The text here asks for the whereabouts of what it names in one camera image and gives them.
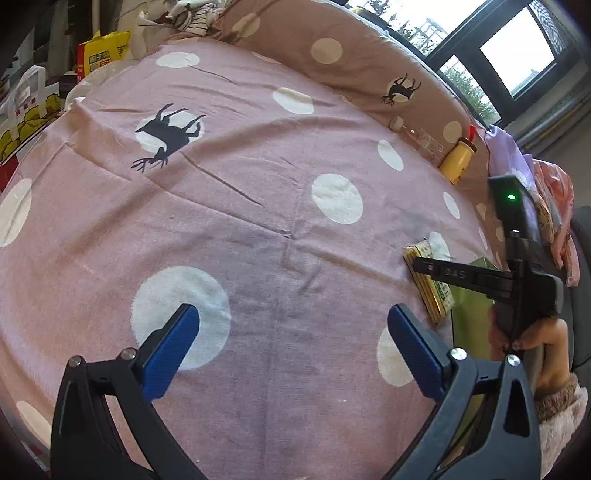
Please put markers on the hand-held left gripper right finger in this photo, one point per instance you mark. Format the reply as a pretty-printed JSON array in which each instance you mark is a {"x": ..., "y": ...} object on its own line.
[{"x": 415, "y": 350}]

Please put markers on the yellow carton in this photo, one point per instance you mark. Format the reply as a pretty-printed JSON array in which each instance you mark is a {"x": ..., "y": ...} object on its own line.
[{"x": 99, "y": 50}]

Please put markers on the white tote bag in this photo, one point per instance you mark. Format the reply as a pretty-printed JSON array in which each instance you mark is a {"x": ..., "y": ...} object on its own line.
[{"x": 27, "y": 106}]

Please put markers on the green cardboard box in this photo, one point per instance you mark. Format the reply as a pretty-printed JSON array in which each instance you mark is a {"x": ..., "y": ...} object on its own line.
[{"x": 471, "y": 314}]

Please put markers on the yellow bottle with red cap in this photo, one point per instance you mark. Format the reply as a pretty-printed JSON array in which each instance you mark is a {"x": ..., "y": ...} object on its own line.
[{"x": 457, "y": 159}]

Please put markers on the pink polka dot bedsheet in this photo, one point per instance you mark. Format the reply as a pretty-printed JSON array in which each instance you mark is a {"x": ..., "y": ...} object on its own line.
[{"x": 254, "y": 230}]

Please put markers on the black framed window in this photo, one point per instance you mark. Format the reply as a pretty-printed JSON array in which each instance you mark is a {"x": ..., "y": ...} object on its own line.
[{"x": 517, "y": 50}]

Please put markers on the purple cloth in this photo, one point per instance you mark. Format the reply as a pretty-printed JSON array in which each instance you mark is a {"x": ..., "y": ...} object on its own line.
[{"x": 505, "y": 150}]

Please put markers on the yellow printed bag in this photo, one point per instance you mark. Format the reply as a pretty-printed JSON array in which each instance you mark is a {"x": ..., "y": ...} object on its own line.
[{"x": 545, "y": 221}]

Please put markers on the pale yellow green-label packet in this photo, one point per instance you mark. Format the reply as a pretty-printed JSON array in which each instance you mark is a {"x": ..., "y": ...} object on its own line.
[{"x": 431, "y": 290}]

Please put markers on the grey sofa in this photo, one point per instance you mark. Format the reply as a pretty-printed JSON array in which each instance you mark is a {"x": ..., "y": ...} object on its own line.
[{"x": 582, "y": 277}]

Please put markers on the brown dotted cushion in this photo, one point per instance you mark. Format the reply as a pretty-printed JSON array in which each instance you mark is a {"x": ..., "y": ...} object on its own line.
[{"x": 369, "y": 55}]

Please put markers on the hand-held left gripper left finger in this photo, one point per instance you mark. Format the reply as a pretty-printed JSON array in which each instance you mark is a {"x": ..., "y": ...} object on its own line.
[{"x": 171, "y": 350}]

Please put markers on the clear plastic bottle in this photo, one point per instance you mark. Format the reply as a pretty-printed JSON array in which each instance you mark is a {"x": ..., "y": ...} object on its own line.
[{"x": 422, "y": 138}]

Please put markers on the person's right forearm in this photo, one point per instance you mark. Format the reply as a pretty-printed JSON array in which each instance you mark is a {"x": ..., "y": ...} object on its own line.
[{"x": 558, "y": 406}]

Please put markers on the person's right hand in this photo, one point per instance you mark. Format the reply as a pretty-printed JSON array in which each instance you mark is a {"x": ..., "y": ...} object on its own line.
[{"x": 551, "y": 341}]

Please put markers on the white clothing pile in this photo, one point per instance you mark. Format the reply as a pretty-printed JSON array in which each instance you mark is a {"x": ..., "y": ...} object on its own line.
[{"x": 198, "y": 16}]

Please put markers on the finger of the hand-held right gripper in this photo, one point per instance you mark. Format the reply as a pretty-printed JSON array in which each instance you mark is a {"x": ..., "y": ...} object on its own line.
[{"x": 461, "y": 275}]

